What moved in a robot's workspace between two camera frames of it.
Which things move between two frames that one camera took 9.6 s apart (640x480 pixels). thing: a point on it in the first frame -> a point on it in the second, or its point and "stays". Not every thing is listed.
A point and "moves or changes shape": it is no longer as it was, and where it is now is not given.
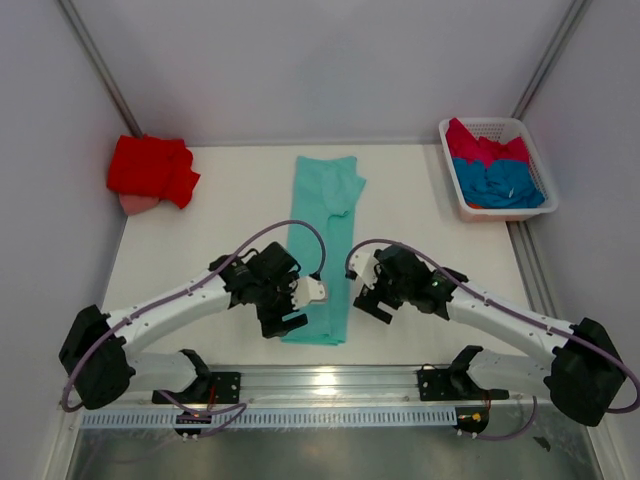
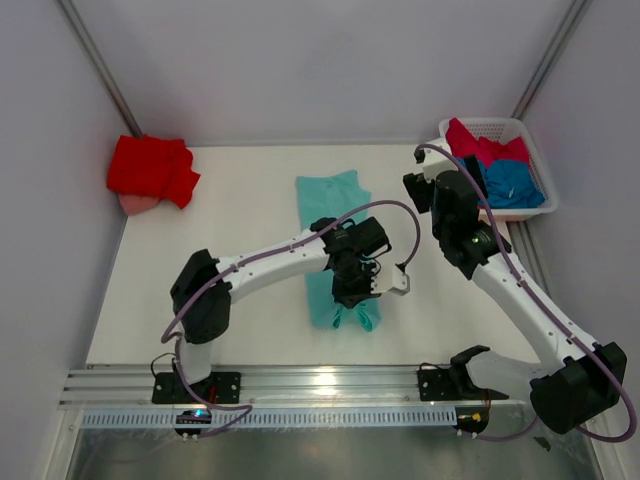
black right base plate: x=454 y=385 stays
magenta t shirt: x=465 y=145 stays
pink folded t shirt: x=132 y=203 stays
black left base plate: x=220 y=388 stays
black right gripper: x=369 y=299 -> x=419 y=190
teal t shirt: x=321 y=192 moves or changes shape
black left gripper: x=271 y=322 -> x=351 y=298
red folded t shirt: x=152 y=166 stays
